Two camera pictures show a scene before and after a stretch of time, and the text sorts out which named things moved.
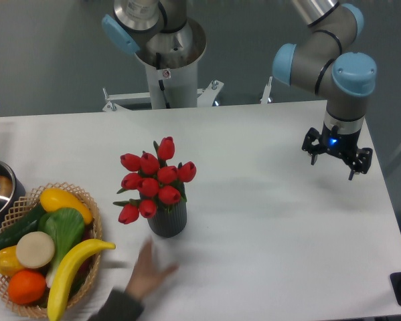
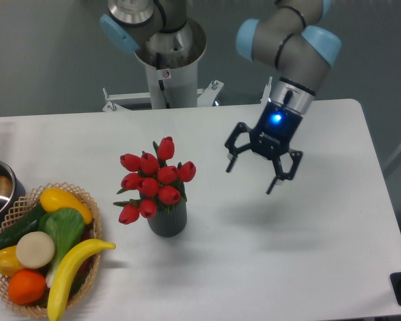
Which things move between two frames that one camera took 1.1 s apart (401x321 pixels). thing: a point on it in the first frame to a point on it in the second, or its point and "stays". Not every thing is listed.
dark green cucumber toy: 10,238 stays
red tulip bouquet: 158,184 stays
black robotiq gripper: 343,144 to 272,138
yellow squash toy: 52,198 stays
